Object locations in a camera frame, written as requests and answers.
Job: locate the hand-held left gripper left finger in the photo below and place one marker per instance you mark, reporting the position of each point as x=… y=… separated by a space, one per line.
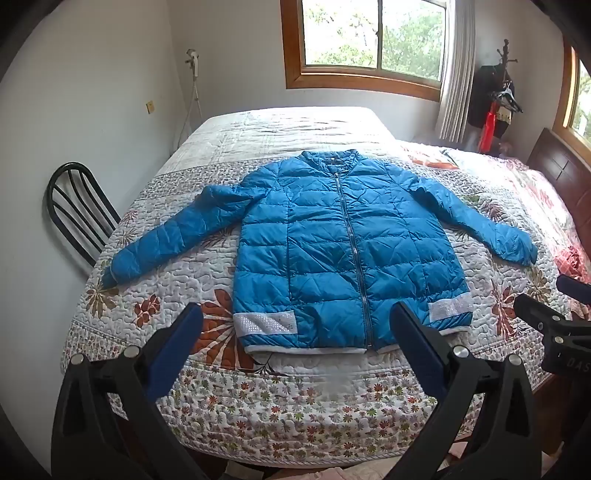
x=178 y=350

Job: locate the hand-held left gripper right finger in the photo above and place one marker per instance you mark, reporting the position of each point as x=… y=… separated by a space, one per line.
x=418 y=341

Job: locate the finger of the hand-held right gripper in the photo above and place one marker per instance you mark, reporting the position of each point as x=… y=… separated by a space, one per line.
x=575 y=285
x=538 y=314

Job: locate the blue puffer jacket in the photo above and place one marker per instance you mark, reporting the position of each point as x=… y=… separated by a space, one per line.
x=323 y=240

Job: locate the black clothes hanger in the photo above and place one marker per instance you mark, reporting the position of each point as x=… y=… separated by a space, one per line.
x=508 y=99

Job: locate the floral quilted bedspread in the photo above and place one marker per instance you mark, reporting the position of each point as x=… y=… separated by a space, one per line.
x=152 y=258

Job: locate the dark wooden headboard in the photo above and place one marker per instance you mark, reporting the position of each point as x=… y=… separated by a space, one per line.
x=554 y=161

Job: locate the red hanging garment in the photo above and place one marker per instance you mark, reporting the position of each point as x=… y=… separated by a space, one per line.
x=489 y=129

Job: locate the narrow wooden framed window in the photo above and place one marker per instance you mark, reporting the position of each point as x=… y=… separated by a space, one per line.
x=569 y=87

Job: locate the black metal chair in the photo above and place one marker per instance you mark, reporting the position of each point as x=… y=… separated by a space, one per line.
x=51 y=194

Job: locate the dark wooden coat rack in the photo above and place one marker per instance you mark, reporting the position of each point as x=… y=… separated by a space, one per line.
x=505 y=50

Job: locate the white pleated curtain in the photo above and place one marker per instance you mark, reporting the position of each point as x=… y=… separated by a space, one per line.
x=457 y=69

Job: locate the white wall-mounted handset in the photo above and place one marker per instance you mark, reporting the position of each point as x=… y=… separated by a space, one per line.
x=194 y=62

